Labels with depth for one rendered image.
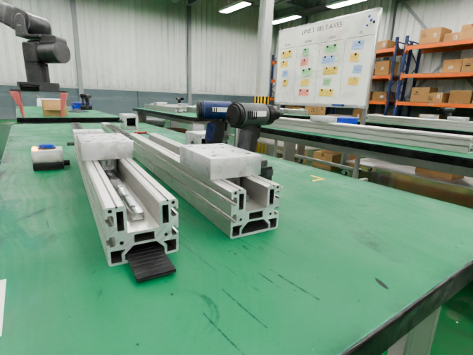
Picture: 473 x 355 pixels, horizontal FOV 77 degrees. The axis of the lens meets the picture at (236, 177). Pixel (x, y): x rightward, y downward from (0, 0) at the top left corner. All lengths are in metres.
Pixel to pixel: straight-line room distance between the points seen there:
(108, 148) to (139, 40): 12.28
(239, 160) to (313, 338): 0.33
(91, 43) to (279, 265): 12.24
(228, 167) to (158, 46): 12.69
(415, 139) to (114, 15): 11.85
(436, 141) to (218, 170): 1.56
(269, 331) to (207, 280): 0.11
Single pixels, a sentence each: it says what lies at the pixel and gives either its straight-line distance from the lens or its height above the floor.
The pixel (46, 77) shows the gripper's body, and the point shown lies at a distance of 1.06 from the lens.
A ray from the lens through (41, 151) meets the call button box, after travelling 1.05.
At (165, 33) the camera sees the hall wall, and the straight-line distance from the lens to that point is 13.39.
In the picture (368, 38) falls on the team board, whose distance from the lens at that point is 3.71.
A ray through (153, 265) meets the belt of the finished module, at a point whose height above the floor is 0.79.
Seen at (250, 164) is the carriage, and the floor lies 0.89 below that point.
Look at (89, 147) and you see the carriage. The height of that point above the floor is 0.89.
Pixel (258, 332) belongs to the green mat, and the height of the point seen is 0.78.
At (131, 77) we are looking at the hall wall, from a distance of 12.75.
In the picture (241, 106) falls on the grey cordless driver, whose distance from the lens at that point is 0.77.
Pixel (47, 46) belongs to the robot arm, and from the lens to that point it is 1.01.
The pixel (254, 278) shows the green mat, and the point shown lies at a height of 0.78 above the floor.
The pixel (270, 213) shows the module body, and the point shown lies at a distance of 0.54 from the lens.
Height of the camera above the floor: 1.01
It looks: 15 degrees down
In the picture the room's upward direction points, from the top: 2 degrees clockwise
